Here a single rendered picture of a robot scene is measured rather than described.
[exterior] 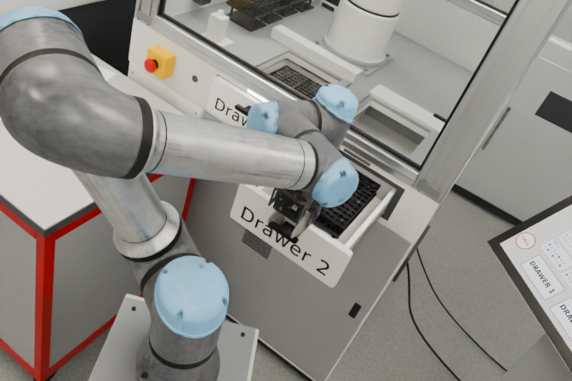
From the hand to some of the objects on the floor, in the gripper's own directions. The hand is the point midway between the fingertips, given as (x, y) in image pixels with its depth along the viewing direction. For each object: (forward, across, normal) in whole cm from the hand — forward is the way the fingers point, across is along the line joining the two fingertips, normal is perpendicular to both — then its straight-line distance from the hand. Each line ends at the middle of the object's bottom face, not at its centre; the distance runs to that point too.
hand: (288, 227), depth 116 cm
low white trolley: (+90, -72, +2) cm, 116 cm away
